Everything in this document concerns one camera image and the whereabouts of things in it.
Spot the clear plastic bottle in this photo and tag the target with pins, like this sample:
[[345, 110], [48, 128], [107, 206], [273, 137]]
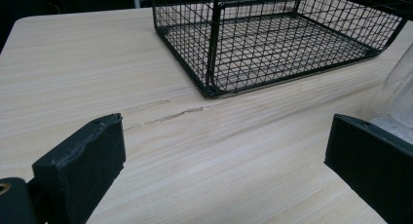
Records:
[[397, 97]]

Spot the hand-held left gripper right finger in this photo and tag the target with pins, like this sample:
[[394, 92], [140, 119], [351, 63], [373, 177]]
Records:
[[373, 159]]

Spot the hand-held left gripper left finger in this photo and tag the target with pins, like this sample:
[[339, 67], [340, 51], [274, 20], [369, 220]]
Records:
[[78, 167]]

